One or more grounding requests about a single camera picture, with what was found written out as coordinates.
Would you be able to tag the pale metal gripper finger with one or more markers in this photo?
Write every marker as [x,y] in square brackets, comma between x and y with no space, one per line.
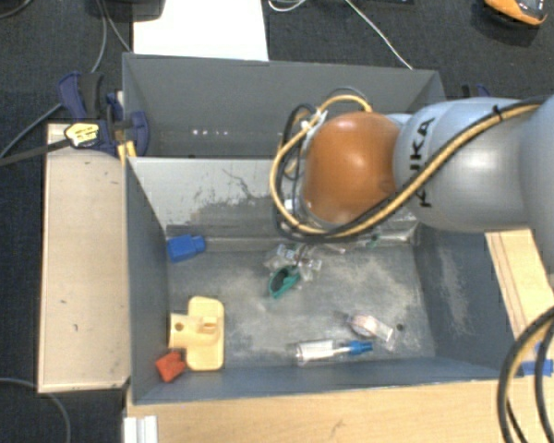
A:
[310,266]
[284,254]

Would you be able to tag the green plastic clip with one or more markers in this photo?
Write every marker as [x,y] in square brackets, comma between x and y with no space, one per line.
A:
[281,284]

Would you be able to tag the grey metal bin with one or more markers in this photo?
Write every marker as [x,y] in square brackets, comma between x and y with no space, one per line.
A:
[304,302]

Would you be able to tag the clear packet with pink disc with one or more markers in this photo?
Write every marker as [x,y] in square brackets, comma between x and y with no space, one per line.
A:
[367,325]

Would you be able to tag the clear bottle with blue cap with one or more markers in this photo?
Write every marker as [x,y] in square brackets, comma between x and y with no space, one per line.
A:
[323,350]

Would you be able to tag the blue plastic block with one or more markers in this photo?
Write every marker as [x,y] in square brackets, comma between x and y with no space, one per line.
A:
[184,247]

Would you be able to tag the pale yellow plastic part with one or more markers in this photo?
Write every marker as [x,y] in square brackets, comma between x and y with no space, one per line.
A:
[203,335]

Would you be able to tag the red plastic piece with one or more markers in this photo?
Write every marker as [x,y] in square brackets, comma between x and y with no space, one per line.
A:
[170,366]

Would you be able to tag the pale wood flat board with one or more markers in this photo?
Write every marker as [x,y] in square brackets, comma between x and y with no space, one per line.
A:
[83,270]

